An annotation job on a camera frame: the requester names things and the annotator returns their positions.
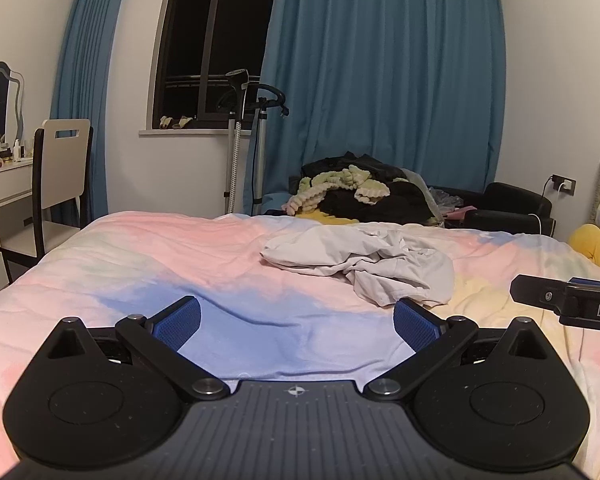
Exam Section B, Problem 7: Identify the pale green fluffy garment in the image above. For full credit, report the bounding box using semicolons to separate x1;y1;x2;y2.
285;164;392;217

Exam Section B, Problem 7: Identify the white charging cable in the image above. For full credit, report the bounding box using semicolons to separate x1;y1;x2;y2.
527;182;568;236

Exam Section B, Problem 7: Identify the pastel pink blue blanket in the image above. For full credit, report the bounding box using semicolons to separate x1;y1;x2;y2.
0;210;600;480

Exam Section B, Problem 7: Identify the narrow blue curtain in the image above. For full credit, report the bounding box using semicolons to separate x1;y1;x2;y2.
50;0;131;223

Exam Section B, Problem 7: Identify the wide blue curtain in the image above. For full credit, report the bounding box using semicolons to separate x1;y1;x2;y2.
243;0;508;216

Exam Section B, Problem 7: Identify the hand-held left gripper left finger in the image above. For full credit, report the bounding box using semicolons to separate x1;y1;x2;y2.
44;296;230;403

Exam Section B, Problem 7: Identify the black armchair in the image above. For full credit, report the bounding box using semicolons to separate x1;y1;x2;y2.
430;181;556;236

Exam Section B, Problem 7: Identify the dark framed window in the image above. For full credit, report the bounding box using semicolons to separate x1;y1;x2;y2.
139;0;281;137

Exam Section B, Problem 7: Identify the yellow cloth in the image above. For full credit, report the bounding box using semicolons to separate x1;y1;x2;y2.
295;207;353;223

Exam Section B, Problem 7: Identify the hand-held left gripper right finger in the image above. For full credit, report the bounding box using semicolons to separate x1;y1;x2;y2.
364;297;551;403

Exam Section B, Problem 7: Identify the white chair with dark frame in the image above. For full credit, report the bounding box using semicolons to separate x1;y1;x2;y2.
0;119;95;281

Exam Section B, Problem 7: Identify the group of small cosmetic bottles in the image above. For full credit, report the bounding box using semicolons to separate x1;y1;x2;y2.
0;132;35;170

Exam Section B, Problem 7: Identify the standing garment steamer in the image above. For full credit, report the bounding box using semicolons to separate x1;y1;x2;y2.
215;68;291;216

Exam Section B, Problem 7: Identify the white dressing table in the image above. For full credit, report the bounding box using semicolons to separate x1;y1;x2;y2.
0;157;36;306

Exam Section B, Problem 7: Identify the pile of dark clothes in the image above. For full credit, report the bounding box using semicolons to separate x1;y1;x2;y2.
290;151;448;226

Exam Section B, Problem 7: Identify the white t-shirt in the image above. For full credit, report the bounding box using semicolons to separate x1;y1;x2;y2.
259;224;455;308

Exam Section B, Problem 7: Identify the yellow plush toy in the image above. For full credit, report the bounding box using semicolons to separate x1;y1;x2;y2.
567;222;600;276

